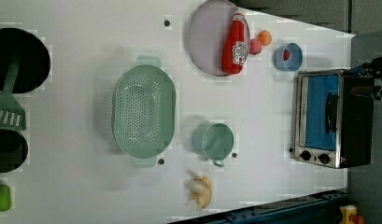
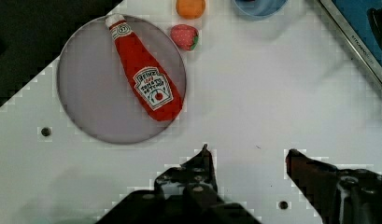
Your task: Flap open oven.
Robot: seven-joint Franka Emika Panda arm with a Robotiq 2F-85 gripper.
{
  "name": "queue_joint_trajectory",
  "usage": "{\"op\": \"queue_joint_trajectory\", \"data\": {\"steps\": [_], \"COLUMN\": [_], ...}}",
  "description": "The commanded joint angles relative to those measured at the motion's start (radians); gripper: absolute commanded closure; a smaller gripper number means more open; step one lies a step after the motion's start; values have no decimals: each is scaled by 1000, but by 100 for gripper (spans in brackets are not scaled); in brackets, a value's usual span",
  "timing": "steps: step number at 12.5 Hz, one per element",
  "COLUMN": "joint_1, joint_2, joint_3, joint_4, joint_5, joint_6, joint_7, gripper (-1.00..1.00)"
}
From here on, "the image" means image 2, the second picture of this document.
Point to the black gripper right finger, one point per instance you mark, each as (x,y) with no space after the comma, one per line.
(340,196)

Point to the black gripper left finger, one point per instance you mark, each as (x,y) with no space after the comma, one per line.
(198,170)

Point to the red plush ketchup bottle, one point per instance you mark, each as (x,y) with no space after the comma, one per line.
(150,83)

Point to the black toaster oven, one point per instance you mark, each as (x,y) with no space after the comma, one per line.
(359,22)

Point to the orange plush fruit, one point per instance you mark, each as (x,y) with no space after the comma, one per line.
(190,9)

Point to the pink plush strawberry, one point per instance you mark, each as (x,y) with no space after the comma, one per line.
(184,36)

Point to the blue round bowl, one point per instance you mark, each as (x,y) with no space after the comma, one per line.
(257,9)

